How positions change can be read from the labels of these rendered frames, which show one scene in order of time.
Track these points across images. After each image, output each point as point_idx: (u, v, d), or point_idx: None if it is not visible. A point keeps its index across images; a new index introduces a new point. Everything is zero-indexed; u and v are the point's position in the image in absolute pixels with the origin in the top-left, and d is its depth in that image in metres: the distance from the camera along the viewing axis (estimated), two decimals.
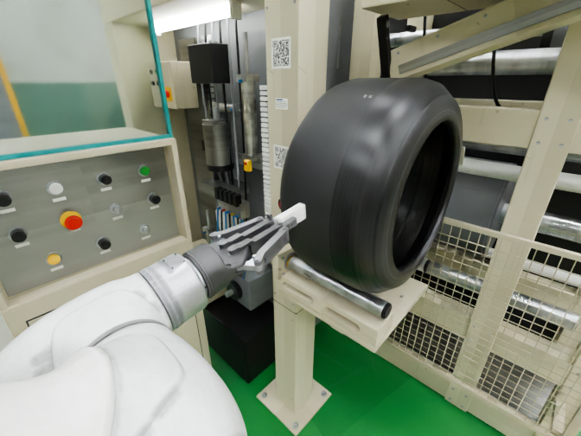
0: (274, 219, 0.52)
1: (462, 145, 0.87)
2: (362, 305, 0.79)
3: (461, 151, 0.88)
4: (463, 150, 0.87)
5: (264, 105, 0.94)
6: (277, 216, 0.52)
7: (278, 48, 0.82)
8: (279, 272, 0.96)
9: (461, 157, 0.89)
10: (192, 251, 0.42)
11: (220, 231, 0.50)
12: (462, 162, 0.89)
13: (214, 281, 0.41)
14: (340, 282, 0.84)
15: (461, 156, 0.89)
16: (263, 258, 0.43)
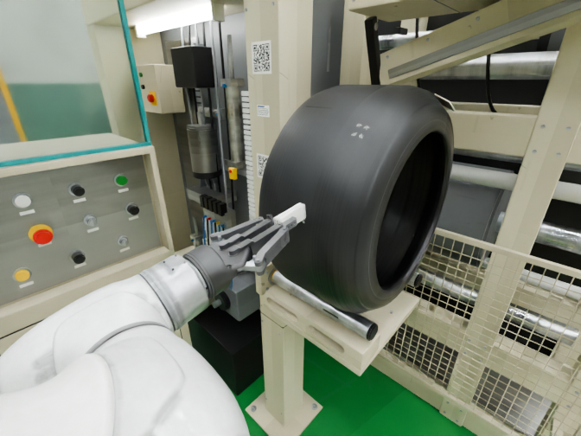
0: (274, 219, 0.52)
1: (444, 99, 0.65)
2: None
3: (447, 103, 0.67)
4: (449, 103, 0.66)
5: (246, 112, 0.89)
6: (277, 216, 0.52)
7: (258, 52, 0.77)
8: (263, 287, 0.91)
9: (450, 105, 0.68)
10: (192, 252, 0.42)
11: (220, 232, 0.50)
12: (453, 110, 0.69)
13: (215, 282, 0.41)
14: (321, 310, 0.80)
15: (449, 105, 0.68)
16: (264, 259, 0.43)
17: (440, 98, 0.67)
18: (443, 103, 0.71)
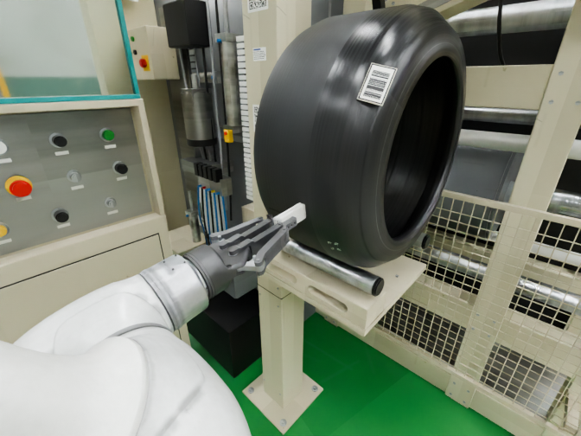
0: (274, 219, 0.52)
1: (373, 103, 0.44)
2: None
3: (379, 93, 0.45)
4: (382, 99, 0.44)
5: (242, 60, 0.83)
6: (277, 216, 0.52)
7: None
8: None
9: (386, 80, 0.44)
10: (192, 252, 0.42)
11: (220, 232, 0.50)
12: (393, 76, 0.44)
13: (215, 282, 0.41)
14: None
15: (385, 86, 0.44)
16: (264, 259, 0.43)
17: (367, 92, 0.45)
18: (373, 67, 0.45)
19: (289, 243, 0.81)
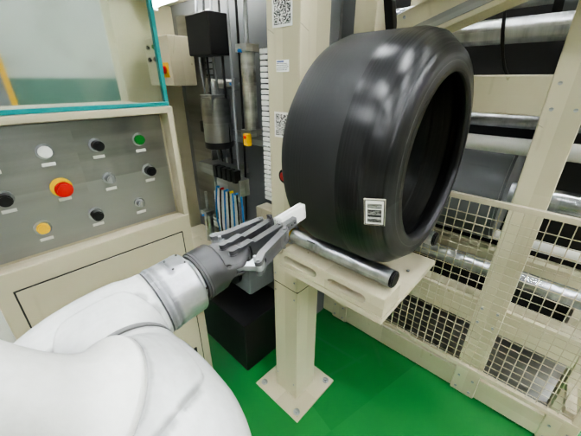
0: (274, 219, 0.52)
1: (378, 225, 0.58)
2: (369, 269, 0.75)
3: (379, 217, 0.58)
4: (383, 221, 0.58)
5: (264, 70, 0.89)
6: (277, 216, 0.52)
7: (279, 4, 0.78)
8: None
9: (380, 209, 0.56)
10: (192, 252, 0.42)
11: (220, 232, 0.50)
12: (385, 204, 0.56)
13: (215, 282, 0.41)
14: (347, 250, 0.81)
15: (380, 212, 0.57)
16: (264, 258, 0.43)
17: (369, 219, 0.58)
18: (367, 201, 0.56)
19: None
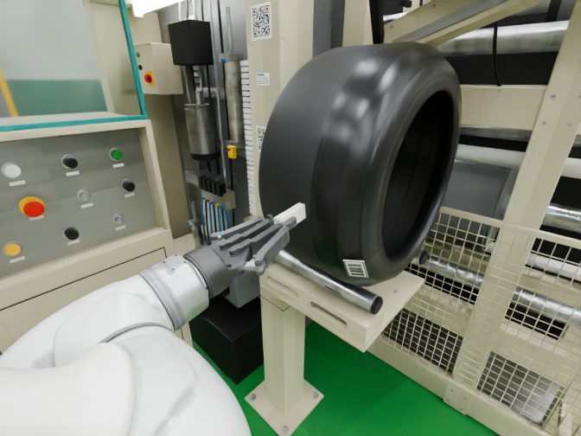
0: (274, 219, 0.52)
1: (361, 277, 0.60)
2: None
3: (362, 272, 0.59)
4: (367, 274, 0.59)
5: (245, 82, 0.86)
6: (277, 216, 0.52)
7: (258, 16, 0.74)
8: None
9: (360, 267, 0.57)
10: (193, 252, 0.42)
11: (220, 232, 0.50)
12: (364, 263, 0.56)
13: (215, 282, 0.41)
14: (323, 286, 0.77)
15: (362, 268, 0.58)
16: (264, 258, 0.43)
17: (353, 273, 0.60)
18: (346, 262, 0.57)
19: None
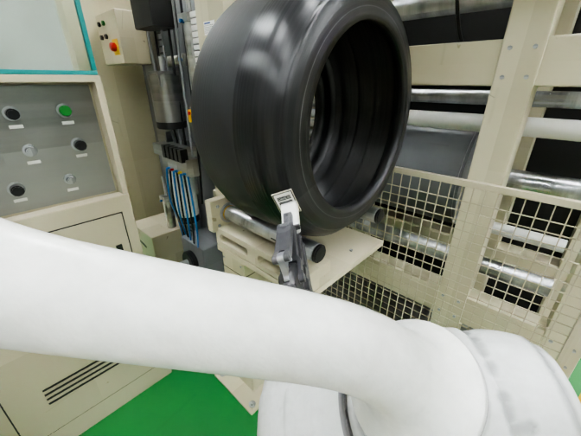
0: None
1: None
2: None
3: None
4: (298, 207, 0.58)
5: (195, 35, 0.84)
6: None
7: None
8: (214, 223, 0.86)
9: (290, 199, 0.56)
10: None
11: None
12: (292, 193, 0.55)
13: None
14: (270, 240, 0.75)
15: (292, 200, 0.56)
16: (274, 253, 0.43)
17: None
18: (275, 196, 0.55)
19: None
